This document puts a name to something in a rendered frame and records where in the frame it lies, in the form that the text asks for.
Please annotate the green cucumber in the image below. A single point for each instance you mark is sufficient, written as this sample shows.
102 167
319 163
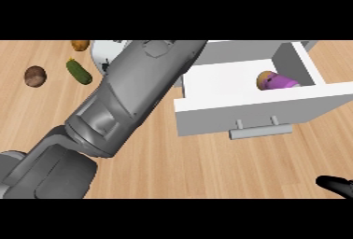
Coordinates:
78 72

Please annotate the orange-brown sweet potato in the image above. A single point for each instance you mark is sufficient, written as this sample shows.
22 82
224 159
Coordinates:
79 45

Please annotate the brown potato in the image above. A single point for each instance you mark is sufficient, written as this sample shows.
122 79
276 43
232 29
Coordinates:
35 76

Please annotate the white round appliance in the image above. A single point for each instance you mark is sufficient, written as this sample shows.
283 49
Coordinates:
105 54

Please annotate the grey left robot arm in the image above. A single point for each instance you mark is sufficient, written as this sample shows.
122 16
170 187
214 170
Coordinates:
124 93

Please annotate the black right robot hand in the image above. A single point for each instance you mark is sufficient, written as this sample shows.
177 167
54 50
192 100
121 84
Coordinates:
336 185

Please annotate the white open drawer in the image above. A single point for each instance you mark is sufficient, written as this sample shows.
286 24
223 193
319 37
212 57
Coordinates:
238 102

